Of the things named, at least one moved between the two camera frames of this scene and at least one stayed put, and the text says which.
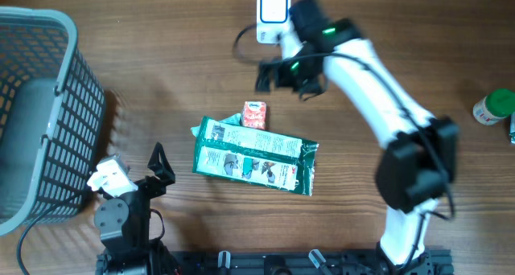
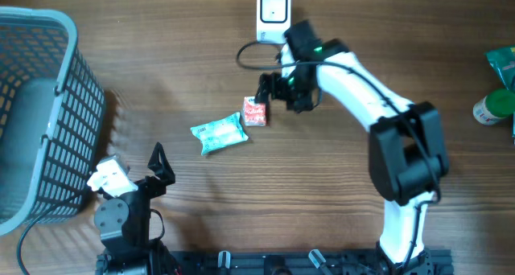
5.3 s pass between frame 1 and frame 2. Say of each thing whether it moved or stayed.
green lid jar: stayed
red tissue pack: stayed
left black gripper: stayed
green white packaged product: moved
